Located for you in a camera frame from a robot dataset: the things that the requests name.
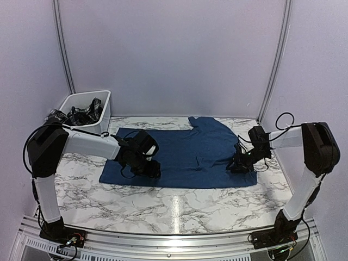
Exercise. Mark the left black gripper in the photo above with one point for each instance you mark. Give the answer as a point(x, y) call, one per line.
point(153, 172)

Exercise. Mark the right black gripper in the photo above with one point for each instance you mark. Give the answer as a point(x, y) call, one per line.
point(238, 164)

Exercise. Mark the blue t-shirt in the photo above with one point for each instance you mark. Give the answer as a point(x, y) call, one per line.
point(193, 158)

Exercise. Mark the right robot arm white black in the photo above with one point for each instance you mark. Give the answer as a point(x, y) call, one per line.
point(321, 154)

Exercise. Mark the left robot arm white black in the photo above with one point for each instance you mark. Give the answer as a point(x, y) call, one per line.
point(42, 153)

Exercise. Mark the white plastic laundry bin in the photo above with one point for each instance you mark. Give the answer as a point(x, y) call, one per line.
point(82, 100)

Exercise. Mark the plaid black white garment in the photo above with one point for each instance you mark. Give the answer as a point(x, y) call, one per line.
point(77, 116)

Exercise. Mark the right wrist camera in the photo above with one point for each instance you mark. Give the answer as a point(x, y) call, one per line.
point(238, 150)

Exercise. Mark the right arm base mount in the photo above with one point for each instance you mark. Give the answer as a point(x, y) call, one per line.
point(270, 238)

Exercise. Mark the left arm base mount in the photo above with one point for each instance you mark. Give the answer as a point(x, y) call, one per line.
point(65, 236)

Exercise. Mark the right aluminium corner post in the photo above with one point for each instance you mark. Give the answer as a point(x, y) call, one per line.
point(277, 59)

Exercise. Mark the aluminium front rail frame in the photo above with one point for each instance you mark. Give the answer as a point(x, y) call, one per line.
point(107, 245)

